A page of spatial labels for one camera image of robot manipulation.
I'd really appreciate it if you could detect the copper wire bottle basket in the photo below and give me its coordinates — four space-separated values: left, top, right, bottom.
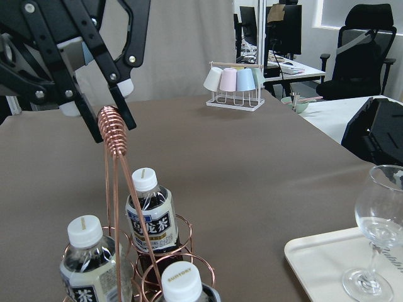
98 106 215 301

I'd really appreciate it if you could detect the white cup rack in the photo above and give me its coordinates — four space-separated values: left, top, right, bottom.
206 62 265 111

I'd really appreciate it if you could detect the black device chassis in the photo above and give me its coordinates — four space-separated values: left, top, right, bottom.
341 98 402 166

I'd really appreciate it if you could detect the green cup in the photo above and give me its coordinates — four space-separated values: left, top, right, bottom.
251 68 264 89

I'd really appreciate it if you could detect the black office chair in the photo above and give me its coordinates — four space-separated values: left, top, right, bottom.
316 3 397 100

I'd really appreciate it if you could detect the blue cup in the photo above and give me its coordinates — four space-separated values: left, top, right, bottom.
236 68 256 92

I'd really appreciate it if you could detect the cream serving tray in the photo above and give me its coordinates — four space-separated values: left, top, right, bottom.
283 226 403 302

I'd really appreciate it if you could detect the green bowl with utensils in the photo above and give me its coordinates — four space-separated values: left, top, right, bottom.
281 92 323 113

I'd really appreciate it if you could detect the tea bottle middle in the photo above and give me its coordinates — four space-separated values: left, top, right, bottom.
60 215 133 301

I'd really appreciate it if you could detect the tea bottle front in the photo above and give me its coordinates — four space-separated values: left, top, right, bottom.
155 261 221 302

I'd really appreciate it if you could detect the tea bottle near handle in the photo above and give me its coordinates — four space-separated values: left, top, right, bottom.
132 167 180 254

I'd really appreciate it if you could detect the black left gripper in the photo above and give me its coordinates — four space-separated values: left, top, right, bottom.
1 1 150 143

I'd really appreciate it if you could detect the clear wine glass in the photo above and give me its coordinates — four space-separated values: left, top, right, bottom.
342 165 402 301

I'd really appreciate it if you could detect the pink cup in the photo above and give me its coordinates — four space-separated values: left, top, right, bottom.
220 67 237 92

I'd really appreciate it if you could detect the white cup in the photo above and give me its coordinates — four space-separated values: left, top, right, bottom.
203 67 223 92

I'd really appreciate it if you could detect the black monitor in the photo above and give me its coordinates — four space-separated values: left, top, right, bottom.
264 4 302 61

